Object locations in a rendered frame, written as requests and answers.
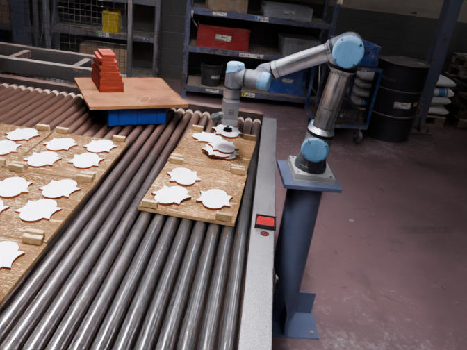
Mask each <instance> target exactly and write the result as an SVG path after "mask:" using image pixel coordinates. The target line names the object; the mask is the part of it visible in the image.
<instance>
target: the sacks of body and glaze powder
mask: <svg viewBox="0 0 467 350"><path fill-rule="evenodd" d="M374 74H375V73H374V72H362V71H357V74H356V78H355V81H354V86H353V90H352V95H351V98H350V102H351V103H353V104H354V105H355V106H356V107H357V108H358V109H359V110H361V111H360V114H359V115H360V116H359V119H363V112H365V109H366V104H367V102H368V97H369V94H370V89H371V85H372V82H371V81H372V80H373V77H374ZM351 81H352V76H351V78H350V81H349V83H348V86H347V89H346V92H345V95H344V97H343V99H347V96H348V93H349V89H350V84H351ZM455 86H456V84H455V83H454V82H453V81H452V80H451V79H449V78H447V77H445V76H442V75H440V76H439V80H438V82H437V84H436V87H435V90H434V96H433V98H432V102H431V105H430V107H429V111H428V114H427V118H428V119H432V120H431V122H430V123H427V122H425V124H424V126H434V127H443V125H444V122H445V118H446V116H444V115H445V114H448V113H449V112H448V111H447V109H446V108H445V107H444V106H443V105H447V104H449V103H451V100H449V98H448V97H452V96H454V92H453V91H452V90H451V89H450V88H452V87H455Z"/></svg>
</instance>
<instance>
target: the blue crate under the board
mask: <svg viewBox="0 0 467 350"><path fill-rule="evenodd" d="M167 109H168V108H140V109H115V110H100V112H101V113H102V115H103V117H104V119H105V120H106V122H107V124H108V125H109V126H128V125H144V124H165V123H166V111H167Z"/></svg>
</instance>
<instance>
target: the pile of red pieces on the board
mask: <svg viewBox="0 0 467 350"><path fill-rule="evenodd" d="M94 55H95V57H93V60H94V62H93V63H92V66H93V68H92V73H91V77H92V81H93V83H94V84H95V85H96V87H97V89H98V90H99V92H124V83H123V81H122V75H121V74H120V69H119V67H118V66H117V65H118V62H117V61H116V59H115V58H116V55H115V54H114V53H113V52H112V50H111V49H97V51H94Z"/></svg>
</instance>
